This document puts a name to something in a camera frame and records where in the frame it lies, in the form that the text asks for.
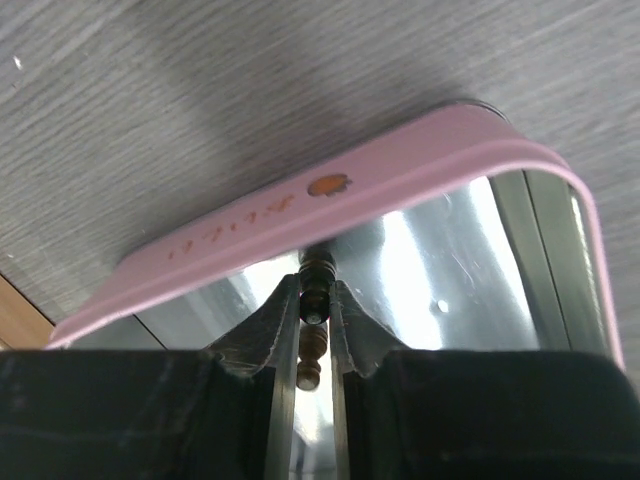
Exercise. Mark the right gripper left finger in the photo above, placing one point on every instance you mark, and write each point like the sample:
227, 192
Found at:
247, 421

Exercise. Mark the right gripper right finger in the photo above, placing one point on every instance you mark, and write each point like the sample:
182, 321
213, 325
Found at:
358, 344

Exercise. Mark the dark pawn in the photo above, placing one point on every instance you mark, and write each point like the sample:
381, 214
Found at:
317, 273
313, 344

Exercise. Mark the wooden chess board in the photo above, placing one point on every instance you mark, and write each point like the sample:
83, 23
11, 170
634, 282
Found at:
22, 325

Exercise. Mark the dark pawn lying in tray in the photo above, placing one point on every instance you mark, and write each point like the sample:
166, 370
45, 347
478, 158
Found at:
313, 344

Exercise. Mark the silver metal tray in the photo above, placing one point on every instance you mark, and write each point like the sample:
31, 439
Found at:
478, 248

